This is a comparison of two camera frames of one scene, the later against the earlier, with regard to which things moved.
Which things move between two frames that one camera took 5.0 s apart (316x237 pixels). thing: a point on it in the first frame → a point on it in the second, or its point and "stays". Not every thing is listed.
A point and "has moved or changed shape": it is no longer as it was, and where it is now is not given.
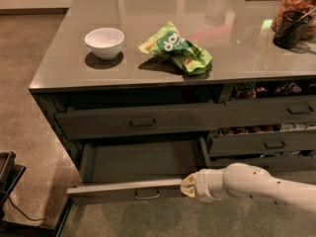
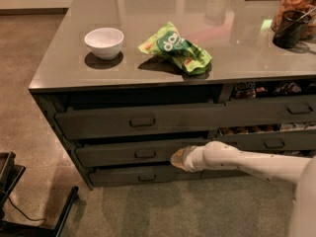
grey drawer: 271,111 stays
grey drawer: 122,171 has moved or changed shape
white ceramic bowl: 106,42 stays
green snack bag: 168,42 stays
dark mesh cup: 291,29 stays
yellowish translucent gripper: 199,185 → 190,158
